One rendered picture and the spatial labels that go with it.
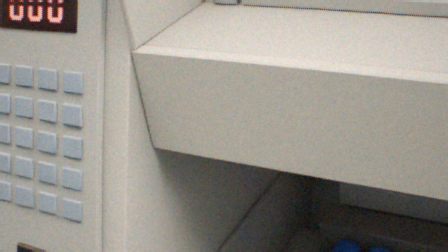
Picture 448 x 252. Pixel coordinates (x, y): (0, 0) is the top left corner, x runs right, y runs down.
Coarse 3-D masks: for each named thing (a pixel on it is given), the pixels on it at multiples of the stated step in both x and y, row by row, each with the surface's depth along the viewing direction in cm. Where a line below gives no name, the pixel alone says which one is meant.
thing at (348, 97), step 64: (128, 0) 25; (192, 0) 28; (256, 0) 27; (320, 0) 26; (384, 0) 25; (192, 64) 24; (256, 64) 23; (320, 64) 22; (384, 64) 21; (192, 128) 26; (256, 128) 24; (320, 128) 23; (384, 128) 22
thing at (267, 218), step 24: (264, 192) 38; (288, 192) 40; (360, 192) 39; (384, 192) 38; (264, 216) 38; (288, 216) 41; (336, 216) 39; (360, 216) 39; (384, 216) 38; (432, 216) 37; (240, 240) 35; (264, 240) 38; (288, 240) 41; (312, 240) 41; (336, 240) 39; (360, 240) 38; (384, 240) 37; (408, 240) 36; (432, 240) 36
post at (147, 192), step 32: (128, 64) 26; (128, 96) 26; (128, 128) 26; (128, 160) 26; (160, 160) 28; (192, 160) 31; (128, 192) 27; (160, 192) 29; (192, 192) 31; (224, 192) 34; (256, 192) 37; (128, 224) 27; (160, 224) 29; (192, 224) 31; (224, 224) 34
